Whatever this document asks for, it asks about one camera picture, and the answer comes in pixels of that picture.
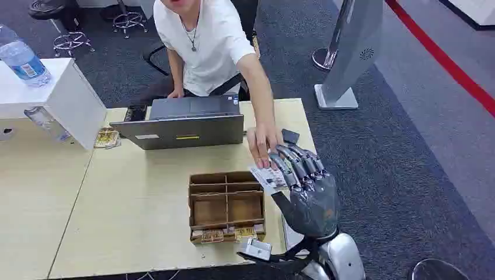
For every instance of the blue label water bottle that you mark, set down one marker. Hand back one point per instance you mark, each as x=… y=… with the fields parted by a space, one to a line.
x=25 y=62

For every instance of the small black square object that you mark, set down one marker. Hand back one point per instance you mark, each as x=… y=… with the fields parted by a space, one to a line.
x=290 y=136

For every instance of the round dark stool seat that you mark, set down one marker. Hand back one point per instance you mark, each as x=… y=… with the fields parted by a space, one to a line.
x=439 y=270

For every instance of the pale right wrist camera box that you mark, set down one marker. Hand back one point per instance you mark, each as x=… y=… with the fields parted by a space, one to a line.
x=256 y=249

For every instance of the person's right hand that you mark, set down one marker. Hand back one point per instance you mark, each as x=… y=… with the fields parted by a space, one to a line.
x=176 y=93

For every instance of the chrome stool base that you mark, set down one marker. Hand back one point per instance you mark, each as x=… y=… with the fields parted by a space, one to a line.
x=128 y=19
x=71 y=41

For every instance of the yellow printed card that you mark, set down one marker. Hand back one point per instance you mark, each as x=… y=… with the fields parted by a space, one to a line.
x=246 y=233

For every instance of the white cabinet box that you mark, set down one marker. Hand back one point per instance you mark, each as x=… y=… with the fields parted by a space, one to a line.
x=73 y=102

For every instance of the silver kiosk stand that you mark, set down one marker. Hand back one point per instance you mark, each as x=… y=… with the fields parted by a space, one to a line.
x=352 y=50

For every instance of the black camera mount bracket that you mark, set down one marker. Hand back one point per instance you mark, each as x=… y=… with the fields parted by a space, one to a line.
x=286 y=259

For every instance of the person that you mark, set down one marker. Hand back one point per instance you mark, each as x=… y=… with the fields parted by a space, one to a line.
x=210 y=42

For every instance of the black phone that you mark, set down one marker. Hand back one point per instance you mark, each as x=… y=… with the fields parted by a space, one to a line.
x=135 y=113

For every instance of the wooden card box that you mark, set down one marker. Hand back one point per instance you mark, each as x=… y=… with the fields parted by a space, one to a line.
x=226 y=206

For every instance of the grey laptop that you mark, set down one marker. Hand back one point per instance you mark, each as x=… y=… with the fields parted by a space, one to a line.
x=181 y=123

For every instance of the chrome stanchion base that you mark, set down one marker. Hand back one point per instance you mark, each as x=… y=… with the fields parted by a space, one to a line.
x=323 y=60

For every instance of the clear empty plastic bottle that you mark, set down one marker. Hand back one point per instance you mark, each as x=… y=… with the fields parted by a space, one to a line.
x=48 y=123

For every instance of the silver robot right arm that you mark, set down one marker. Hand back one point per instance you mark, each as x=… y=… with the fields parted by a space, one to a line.
x=344 y=257

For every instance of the white printed card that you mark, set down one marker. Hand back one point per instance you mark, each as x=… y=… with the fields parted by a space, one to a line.
x=270 y=180

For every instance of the brown printed card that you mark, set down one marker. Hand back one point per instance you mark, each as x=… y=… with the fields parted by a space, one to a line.
x=209 y=236

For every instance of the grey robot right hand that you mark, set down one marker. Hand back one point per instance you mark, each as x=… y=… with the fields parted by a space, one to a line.
x=313 y=205

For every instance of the person's left hand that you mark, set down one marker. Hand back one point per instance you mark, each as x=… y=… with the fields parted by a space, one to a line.
x=263 y=140

